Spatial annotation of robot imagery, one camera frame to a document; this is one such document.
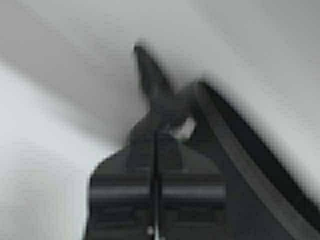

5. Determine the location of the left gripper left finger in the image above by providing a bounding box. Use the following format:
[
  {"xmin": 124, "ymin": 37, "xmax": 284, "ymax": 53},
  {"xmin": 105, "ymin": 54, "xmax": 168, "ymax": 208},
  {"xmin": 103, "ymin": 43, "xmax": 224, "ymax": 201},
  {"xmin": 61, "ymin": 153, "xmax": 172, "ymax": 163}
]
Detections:
[{"xmin": 83, "ymin": 110, "xmax": 158, "ymax": 240}]

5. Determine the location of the black two-handled cooking pot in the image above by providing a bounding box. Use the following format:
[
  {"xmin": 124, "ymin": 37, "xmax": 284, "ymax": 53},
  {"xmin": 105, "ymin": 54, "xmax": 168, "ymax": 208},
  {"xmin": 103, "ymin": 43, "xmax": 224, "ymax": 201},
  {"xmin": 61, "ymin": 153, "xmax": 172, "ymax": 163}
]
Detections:
[{"xmin": 130, "ymin": 43, "xmax": 320, "ymax": 240}]

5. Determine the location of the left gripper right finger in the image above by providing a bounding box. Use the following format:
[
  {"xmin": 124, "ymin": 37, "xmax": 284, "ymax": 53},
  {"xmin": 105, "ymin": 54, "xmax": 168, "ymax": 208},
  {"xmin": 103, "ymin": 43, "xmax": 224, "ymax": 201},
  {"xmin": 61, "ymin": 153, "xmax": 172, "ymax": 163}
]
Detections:
[{"xmin": 156, "ymin": 133, "xmax": 233, "ymax": 240}]

